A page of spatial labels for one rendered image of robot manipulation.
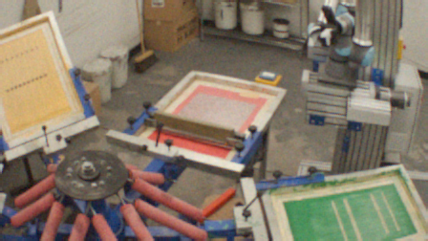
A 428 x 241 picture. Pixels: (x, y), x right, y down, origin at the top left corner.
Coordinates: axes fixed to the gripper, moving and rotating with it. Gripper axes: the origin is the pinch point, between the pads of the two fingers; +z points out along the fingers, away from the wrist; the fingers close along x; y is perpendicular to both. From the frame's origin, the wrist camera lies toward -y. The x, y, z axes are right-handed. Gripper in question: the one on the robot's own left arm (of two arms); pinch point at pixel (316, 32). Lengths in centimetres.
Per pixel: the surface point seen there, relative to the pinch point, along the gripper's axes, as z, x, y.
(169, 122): 5, 81, 55
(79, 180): 87, 45, 31
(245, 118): -30, 63, 64
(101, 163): 74, 45, 30
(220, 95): -42, 88, 61
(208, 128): -1, 61, 56
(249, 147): -4, 41, 62
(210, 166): 20, 44, 60
